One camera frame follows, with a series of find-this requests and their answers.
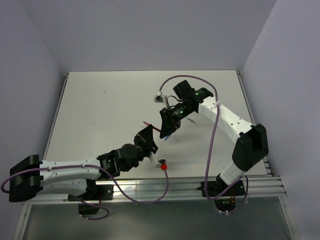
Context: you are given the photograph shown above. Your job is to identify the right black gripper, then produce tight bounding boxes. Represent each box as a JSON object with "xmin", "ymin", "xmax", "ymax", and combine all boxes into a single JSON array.
[{"xmin": 159, "ymin": 102, "xmax": 194, "ymax": 139}]

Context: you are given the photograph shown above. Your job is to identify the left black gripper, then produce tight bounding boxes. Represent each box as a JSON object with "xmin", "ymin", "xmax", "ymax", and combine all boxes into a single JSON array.
[{"xmin": 123, "ymin": 124, "xmax": 158, "ymax": 172}]

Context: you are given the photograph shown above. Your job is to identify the red pen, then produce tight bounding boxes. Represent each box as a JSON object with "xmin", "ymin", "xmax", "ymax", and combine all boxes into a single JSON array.
[{"xmin": 142, "ymin": 121, "xmax": 161, "ymax": 133}]

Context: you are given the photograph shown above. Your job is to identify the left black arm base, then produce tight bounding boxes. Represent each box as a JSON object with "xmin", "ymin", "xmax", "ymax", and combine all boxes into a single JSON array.
[{"xmin": 67, "ymin": 184, "xmax": 114, "ymax": 218}]

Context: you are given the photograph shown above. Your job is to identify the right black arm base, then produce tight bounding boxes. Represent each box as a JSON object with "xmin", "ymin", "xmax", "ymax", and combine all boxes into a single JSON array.
[{"xmin": 207, "ymin": 180, "xmax": 248, "ymax": 212}]

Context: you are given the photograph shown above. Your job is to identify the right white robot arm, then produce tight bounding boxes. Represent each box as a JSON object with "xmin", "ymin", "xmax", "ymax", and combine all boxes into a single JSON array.
[{"xmin": 159, "ymin": 80, "xmax": 269, "ymax": 195}]

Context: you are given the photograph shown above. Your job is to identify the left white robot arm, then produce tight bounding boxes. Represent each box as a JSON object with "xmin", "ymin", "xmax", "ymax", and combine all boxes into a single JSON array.
[{"xmin": 8, "ymin": 125, "xmax": 158, "ymax": 203}]

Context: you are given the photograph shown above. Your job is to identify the clear capped pen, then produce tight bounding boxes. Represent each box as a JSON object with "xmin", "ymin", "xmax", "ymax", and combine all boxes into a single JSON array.
[{"xmin": 186, "ymin": 117, "xmax": 197, "ymax": 124}]

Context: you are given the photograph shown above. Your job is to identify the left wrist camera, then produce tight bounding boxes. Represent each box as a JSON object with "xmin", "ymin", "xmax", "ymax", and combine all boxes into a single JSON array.
[{"xmin": 148, "ymin": 153, "xmax": 168, "ymax": 171}]

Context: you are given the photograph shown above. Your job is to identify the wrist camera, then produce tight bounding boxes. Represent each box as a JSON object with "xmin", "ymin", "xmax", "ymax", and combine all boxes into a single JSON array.
[
  {"xmin": 148, "ymin": 153, "xmax": 168, "ymax": 171},
  {"xmin": 153, "ymin": 91, "xmax": 168, "ymax": 106}
]

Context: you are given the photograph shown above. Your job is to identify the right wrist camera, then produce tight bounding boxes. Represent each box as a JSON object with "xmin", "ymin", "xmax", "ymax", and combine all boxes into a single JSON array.
[{"xmin": 153, "ymin": 91, "xmax": 168, "ymax": 106}]

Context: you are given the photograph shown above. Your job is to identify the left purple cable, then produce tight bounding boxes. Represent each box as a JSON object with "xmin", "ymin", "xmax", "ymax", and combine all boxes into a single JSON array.
[{"xmin": 0, "ymin": 163, "xmax": 170, "ymax": 221}]

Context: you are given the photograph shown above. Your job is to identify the purple cable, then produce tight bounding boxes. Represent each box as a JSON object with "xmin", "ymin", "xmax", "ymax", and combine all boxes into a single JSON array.
[
  {"xmin": 158, "ymin": 74, "xmax": 249, "ymax": 214},
  {"xmin": 0, "ymin": 163, "xmax": 170, "ymax": 221}
]

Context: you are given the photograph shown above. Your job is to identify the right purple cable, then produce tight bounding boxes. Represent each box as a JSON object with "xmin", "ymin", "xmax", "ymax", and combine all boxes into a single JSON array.
[{"xmin": 158, "ymin": 74, "xmax": 249, "ymax": 214}]

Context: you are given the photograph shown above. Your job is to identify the aluminium mounting rail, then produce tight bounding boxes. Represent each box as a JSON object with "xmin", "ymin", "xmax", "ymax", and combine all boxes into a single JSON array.
[{"xmin": 24, "ymin": 175, "xmax": 286, "ymax": 205}]

